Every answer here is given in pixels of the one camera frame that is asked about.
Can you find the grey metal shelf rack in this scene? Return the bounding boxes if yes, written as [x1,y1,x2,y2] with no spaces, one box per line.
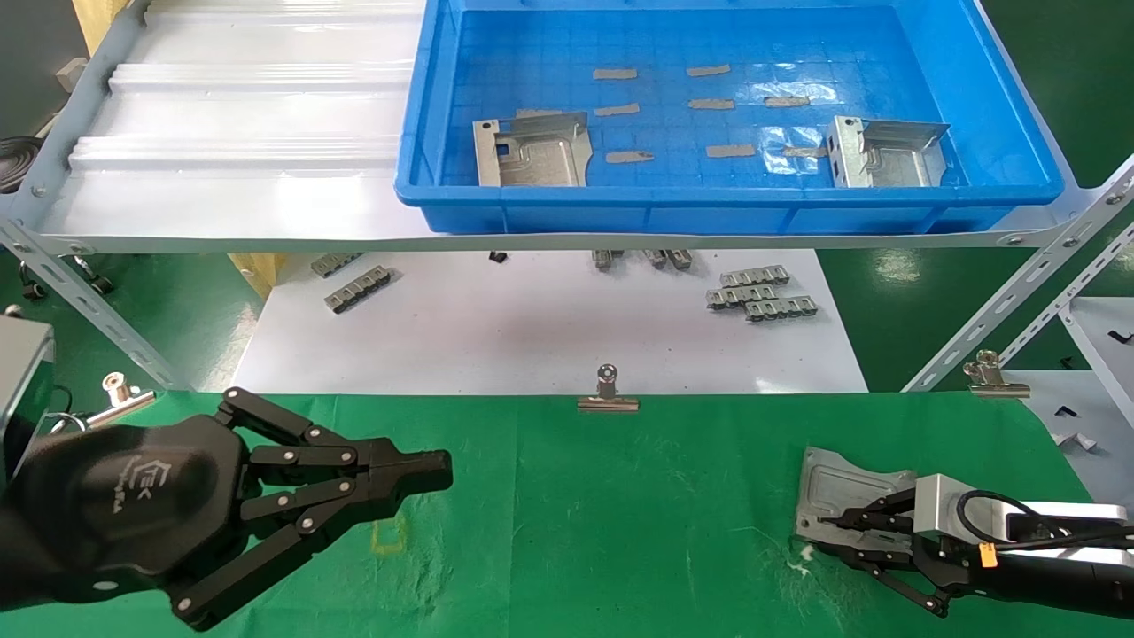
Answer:
[0,0,1134,393]

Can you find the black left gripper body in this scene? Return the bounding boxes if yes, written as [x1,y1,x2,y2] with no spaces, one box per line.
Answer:
[9,415,260,605]

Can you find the blue plastic bin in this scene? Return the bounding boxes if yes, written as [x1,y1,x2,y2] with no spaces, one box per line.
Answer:
[394,0,1064,236]

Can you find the stool with caster wheels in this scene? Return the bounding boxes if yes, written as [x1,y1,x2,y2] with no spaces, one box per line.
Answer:
[18,255,116,300]

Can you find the clear plastic film patch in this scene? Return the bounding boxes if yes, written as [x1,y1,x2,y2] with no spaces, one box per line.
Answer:
[760,127,829,174]
[749,80,838,105]

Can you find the black camera cable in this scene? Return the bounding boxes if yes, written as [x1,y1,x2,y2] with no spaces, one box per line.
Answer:
[955,490,1134,555]

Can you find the galvanized sheet metal bracket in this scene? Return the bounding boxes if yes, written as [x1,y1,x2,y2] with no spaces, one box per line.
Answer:
[472,111,593,188]
[795,446,918,543]
[827,115,951,190]

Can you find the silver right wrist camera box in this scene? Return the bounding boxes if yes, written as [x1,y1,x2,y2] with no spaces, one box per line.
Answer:
[913,472,1130,543]

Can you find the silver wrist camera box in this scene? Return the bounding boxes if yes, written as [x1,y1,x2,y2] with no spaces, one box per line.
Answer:
[0,317,56,479]
[913,472,1130,543]

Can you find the white ribbed shelf panel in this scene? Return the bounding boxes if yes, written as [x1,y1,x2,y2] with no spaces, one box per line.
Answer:
[40,0,1084,253]

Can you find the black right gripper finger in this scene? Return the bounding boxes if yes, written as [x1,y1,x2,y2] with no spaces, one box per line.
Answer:
[817,490,920,535]
[827,539,956,619]

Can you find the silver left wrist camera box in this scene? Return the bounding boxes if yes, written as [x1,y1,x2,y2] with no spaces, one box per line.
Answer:
[0,317,56,479]

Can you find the green table cloth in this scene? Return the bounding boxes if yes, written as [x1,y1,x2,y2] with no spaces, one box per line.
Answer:
[0,393,1134,638]

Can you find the silver bulldog clip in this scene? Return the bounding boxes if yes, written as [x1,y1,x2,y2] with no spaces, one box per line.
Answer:
[578,363,641,415]
[89,372,156,431]
[964,350,1033,400]

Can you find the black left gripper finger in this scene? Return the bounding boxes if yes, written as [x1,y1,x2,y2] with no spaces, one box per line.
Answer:
[217,387,454,488]
[173,477,451,632]

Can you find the black ribbed round stool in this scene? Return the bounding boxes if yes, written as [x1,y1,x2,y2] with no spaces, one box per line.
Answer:
[0,136,41,194]

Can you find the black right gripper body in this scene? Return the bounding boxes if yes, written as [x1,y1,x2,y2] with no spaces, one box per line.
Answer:
[917,534,1046,605]

